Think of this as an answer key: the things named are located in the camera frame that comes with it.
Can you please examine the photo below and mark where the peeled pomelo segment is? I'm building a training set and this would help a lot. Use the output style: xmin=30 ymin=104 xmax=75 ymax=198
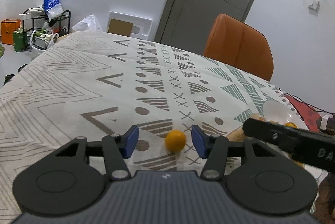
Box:
xmin=250 ymin=113 xmax=266 ymax=122
xmin=226 ymin=126 xmax=246 ymax=142

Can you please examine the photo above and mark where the medium orange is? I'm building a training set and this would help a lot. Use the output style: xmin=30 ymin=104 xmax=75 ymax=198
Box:
xmin=285 ymin=122 xmax=297 ymax=128

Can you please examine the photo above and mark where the small orange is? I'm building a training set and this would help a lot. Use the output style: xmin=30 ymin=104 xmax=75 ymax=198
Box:
xmin=165 ymin=130 xmax=186 ymax=153

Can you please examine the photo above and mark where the person's right hand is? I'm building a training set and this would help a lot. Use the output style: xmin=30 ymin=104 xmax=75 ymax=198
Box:
xmin=313 ymin=174 xmax=334 ymax=223

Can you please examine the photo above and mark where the white power adapter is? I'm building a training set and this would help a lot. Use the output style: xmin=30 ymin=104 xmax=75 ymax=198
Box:
xmin=320 ymin=115 xmax=335 ymax=132

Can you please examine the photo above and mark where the red orange mat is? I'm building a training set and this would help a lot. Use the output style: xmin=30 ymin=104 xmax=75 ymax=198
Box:
xmin=285 ymin=93 xmax=321 ymax=132

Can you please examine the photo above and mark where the white ceramic plate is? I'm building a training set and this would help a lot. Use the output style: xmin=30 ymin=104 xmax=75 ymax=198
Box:
xmin=262 ymin=100 xmax=308 ymax=130

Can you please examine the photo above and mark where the patterned tablecloth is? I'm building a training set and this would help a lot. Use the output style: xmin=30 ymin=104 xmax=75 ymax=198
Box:
xmin=0 ymin=31 xmax=329 ymax=224

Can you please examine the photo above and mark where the orange leather chair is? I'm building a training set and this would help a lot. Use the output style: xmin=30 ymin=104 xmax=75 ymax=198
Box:
xmin=203 ymin=14 xmax=274 ymax=81

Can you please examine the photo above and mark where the white foam packaging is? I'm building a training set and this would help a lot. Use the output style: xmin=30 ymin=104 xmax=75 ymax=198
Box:
xmin=107 ymin=11 xmax=152 ymax=40

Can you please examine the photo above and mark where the black slipper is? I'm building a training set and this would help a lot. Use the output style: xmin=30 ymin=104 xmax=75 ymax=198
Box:
xmin=18 ymin=64 xmax=28 ymax=73

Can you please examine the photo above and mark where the translucent plastic bag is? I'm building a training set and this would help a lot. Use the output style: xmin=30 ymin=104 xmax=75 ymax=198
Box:
xmin=72 ymin=14 xmax=103 ymax=32

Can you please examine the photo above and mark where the black shoe left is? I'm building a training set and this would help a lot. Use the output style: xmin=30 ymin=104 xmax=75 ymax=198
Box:
xmin=3 ymin=74 xmax=15 ymax=85

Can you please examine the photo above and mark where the white plastic bag with items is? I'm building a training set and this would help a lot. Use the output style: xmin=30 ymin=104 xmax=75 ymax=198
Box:
xmin=29 ymin=31 xmax=59 ymax=60

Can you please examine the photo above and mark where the black shoe rack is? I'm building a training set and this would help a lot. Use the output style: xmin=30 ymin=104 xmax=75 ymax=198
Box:
xmin=19 ymin=8 xmax=72 ymax=39

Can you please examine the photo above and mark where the blue white bag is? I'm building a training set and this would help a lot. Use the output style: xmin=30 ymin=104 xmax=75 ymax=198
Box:
xmin=43 ymin=0 xmax=64 ymax=21

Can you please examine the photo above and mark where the orange paper bag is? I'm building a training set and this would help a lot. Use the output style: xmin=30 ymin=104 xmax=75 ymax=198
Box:
xmin=1 ymin=19 xmax=21 ymax=45

